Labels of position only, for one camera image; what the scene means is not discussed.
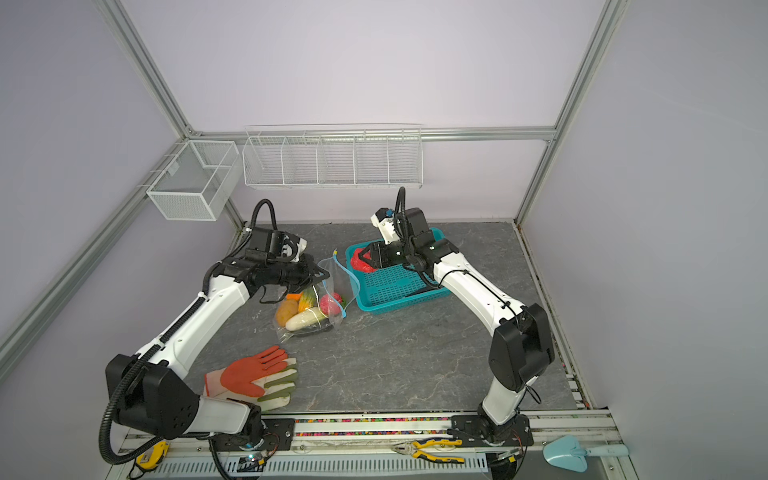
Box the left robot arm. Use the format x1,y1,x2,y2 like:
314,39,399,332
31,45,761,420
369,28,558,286
98,228,330,465

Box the clear zip top bag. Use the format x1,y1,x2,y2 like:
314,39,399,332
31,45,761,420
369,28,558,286
275,250,360,343

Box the light blue scoop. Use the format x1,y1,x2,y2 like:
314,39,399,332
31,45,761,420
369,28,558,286
542,435,630,473

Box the white slotted cable duct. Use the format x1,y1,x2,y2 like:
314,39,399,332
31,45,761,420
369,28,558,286
144,453,490,479

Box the yellow tape measure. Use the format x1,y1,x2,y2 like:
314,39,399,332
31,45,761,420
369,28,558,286
134,441,170,473

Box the red white work glove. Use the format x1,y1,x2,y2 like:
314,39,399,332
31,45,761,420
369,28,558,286
204,345,298,411

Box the teal plastic basket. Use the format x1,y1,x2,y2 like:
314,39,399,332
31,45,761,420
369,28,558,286
344,241,451,314

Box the white wire shelf basket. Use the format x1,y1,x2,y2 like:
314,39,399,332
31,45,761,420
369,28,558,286
242,123,424,189

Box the white mesh box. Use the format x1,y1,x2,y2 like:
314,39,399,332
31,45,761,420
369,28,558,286
148,140,242,221

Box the small red pepper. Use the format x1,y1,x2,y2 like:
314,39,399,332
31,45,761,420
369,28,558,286
349,248,376,273

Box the yellow handled pliers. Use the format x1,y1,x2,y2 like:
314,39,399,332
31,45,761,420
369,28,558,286
392,438,466,464

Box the pink red round fruit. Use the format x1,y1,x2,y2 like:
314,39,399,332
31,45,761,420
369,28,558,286
318,292,344,318

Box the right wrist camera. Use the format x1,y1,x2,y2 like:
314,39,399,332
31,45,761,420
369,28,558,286
370,207,401,244

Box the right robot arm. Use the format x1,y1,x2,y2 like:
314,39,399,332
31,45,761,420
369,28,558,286
358,208,555,426

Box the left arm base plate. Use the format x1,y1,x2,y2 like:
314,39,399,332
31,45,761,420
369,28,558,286
213,416,296,452

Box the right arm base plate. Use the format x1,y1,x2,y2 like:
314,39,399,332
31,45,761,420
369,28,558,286
447,413,534,447

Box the white radish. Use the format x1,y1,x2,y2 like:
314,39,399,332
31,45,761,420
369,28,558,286
284,307,327,332

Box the yellow orange mango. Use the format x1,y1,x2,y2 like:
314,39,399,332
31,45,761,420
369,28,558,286
275,299,299,328

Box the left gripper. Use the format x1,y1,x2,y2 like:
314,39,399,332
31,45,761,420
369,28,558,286
268,253,330,293

